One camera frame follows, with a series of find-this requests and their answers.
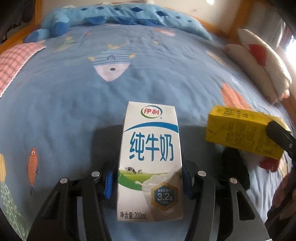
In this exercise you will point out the white milk carton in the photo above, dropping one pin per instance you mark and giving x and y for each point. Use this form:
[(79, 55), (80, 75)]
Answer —
[(150, 166)]

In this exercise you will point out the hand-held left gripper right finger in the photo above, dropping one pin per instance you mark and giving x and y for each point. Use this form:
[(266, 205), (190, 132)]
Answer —
[(186, 183)]

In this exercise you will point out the yellow drink carton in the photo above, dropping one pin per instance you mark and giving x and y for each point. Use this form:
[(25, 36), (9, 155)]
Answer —
[(240, 132)]

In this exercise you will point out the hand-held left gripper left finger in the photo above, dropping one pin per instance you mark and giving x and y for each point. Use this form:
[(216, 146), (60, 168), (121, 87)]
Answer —
[(108, 185)]

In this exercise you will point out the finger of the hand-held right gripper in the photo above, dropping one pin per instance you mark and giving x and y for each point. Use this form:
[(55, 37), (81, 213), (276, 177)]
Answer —
[(281, 136)]

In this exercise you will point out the person's right hand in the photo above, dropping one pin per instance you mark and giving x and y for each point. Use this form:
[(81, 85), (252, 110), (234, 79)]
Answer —
[(285, 194)]

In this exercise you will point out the pink checked pillow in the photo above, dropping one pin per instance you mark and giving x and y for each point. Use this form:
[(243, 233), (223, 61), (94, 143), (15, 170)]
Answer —
[(16, 63)]

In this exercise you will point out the blue printed bedsheet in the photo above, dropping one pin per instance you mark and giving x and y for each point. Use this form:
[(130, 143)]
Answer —
[(69, 104)]

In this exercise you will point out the white red pillow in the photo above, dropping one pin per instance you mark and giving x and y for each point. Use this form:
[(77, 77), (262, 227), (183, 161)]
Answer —
[(261, 64)]

